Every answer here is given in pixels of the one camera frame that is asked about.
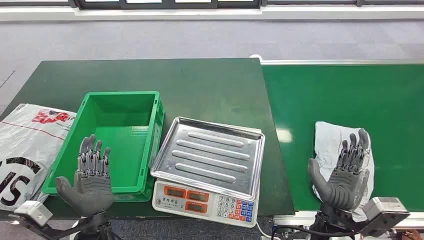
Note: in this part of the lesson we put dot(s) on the grey plastic mailer package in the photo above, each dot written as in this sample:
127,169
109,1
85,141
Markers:
329,142

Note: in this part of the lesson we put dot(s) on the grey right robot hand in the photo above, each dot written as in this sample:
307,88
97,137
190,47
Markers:
344,185

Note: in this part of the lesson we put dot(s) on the large white courier bag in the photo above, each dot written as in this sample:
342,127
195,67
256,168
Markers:
26,145

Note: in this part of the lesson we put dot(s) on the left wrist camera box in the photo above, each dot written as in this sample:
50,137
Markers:
33,212

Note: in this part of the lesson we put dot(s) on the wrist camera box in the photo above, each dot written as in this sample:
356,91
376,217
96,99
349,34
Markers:
33,212
384,212

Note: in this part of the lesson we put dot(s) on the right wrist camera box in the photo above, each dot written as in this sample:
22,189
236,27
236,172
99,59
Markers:
384,212

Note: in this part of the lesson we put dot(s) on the white electronic scale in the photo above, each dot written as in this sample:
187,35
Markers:
198,203

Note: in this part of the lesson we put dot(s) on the green plastic crate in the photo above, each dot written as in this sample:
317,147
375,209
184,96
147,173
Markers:
126,132

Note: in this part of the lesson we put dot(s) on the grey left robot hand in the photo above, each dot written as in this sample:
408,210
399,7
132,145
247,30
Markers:
91,190

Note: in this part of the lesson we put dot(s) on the steel scale tray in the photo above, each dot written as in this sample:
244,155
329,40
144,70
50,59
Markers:
212,155

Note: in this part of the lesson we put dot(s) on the green conveyor belt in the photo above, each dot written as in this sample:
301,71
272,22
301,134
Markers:
348,99

